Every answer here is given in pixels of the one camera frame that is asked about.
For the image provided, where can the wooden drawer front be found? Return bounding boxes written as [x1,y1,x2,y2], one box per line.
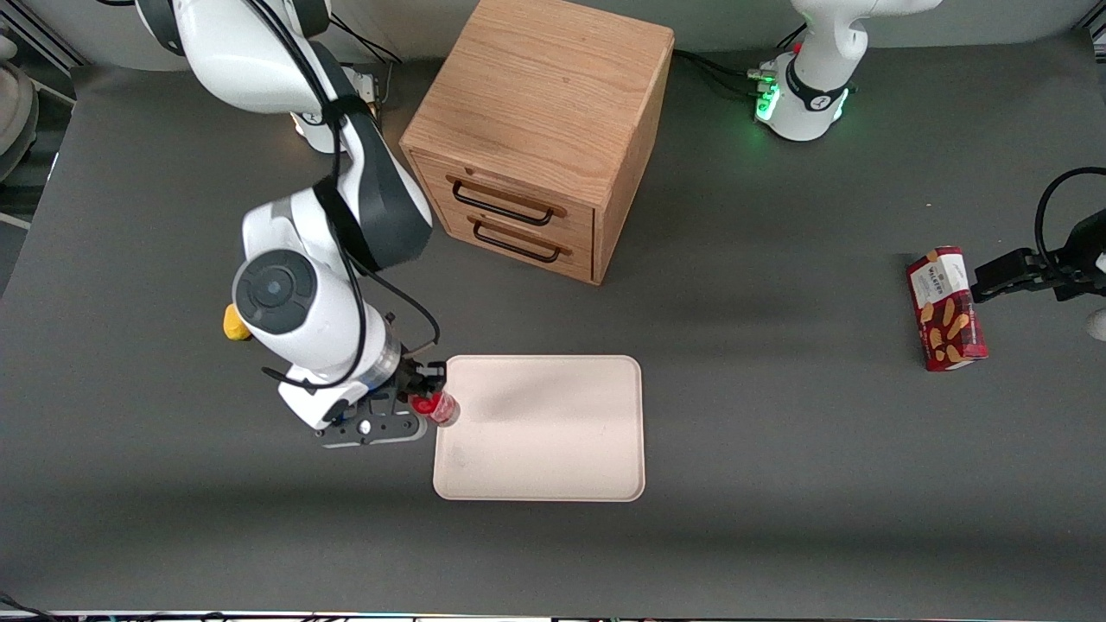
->
[430,200,597,284]
[410,149,597,250]

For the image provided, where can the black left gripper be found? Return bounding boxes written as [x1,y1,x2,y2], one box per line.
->
[971,210,1106,304]

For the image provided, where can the black left arm base cables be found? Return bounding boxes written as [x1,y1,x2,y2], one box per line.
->
[674,48,766,98]

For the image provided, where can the black cable along right arm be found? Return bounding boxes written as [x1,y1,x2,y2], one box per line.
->
[246,0,443,391]

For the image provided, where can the beige rectangular tray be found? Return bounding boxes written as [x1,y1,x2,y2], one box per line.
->
[432,354,646,503]

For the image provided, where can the red shortbread cookie box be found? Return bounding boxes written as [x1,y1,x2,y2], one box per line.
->
[906,245,989,372]

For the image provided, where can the black looped gripper cable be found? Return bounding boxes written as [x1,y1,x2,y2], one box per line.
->
[1034,167,1106,262]

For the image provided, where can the black right arm base cables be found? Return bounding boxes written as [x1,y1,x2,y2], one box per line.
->
[333,12,414,67]

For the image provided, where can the beige round object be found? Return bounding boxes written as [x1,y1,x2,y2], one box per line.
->
[0,35,40,182]

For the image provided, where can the black arm base cables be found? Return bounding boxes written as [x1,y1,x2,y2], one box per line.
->
[674,48,766,98]
[333,12,414,67]

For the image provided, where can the black drawer handle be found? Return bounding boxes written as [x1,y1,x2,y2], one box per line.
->
[467,216,573,263]
[446,175,569,227]

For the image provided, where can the red coke bottle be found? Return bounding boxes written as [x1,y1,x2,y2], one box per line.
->
[410,390,461,428]

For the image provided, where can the wooden drawer cabinet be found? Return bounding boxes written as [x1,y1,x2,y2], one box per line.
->
[399,0,676,286]

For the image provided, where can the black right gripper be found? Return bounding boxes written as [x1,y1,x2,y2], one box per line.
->
[314,360,448,450]

